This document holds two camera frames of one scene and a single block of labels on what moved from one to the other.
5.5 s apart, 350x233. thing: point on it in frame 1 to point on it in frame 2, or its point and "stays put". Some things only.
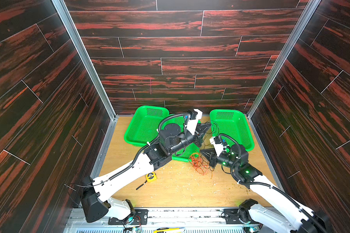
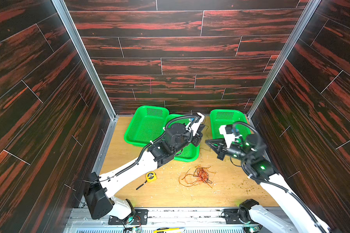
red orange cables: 201,165 to 200,174
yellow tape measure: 150,176 stays put
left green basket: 143,126 stays put
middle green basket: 183,155 stays put
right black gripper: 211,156 to 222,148
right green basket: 233,125 stays put
